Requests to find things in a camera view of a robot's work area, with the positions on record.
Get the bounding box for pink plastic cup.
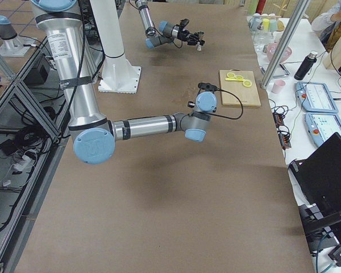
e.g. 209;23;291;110
271;80;286;94

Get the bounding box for blue teach pendant far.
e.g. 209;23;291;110
295;81;339;113

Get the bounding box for aluminium frame post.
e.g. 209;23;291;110
260;0;311;89

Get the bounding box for person in background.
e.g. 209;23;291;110
311;1;341;52

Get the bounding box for black computer monitor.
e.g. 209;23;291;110
289;133;341;245

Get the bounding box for blue teach pendant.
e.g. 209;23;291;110
295;81;339;113
304;112;341;147

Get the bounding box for lemon slice far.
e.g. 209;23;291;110
227;72;235;78

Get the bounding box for steel jigger cup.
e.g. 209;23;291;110
196;31;205;51

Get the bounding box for yellow plastic knife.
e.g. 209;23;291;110
225;77;244;82

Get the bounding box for pink bowl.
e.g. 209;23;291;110
266;43;293;64

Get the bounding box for lemon slice near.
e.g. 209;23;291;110
243;80;252;87

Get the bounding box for blue teach pendant near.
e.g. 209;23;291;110
304;112;341;147

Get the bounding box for black water bottle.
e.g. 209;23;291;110
294;51;318;81

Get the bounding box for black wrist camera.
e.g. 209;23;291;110
198;82;218;93
179;18;189;29

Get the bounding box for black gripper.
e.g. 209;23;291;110
177;28;205;46

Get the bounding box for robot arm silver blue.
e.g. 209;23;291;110
129;1;205;51
31;1;217;164

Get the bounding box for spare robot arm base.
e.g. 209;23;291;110
0;15;29;57

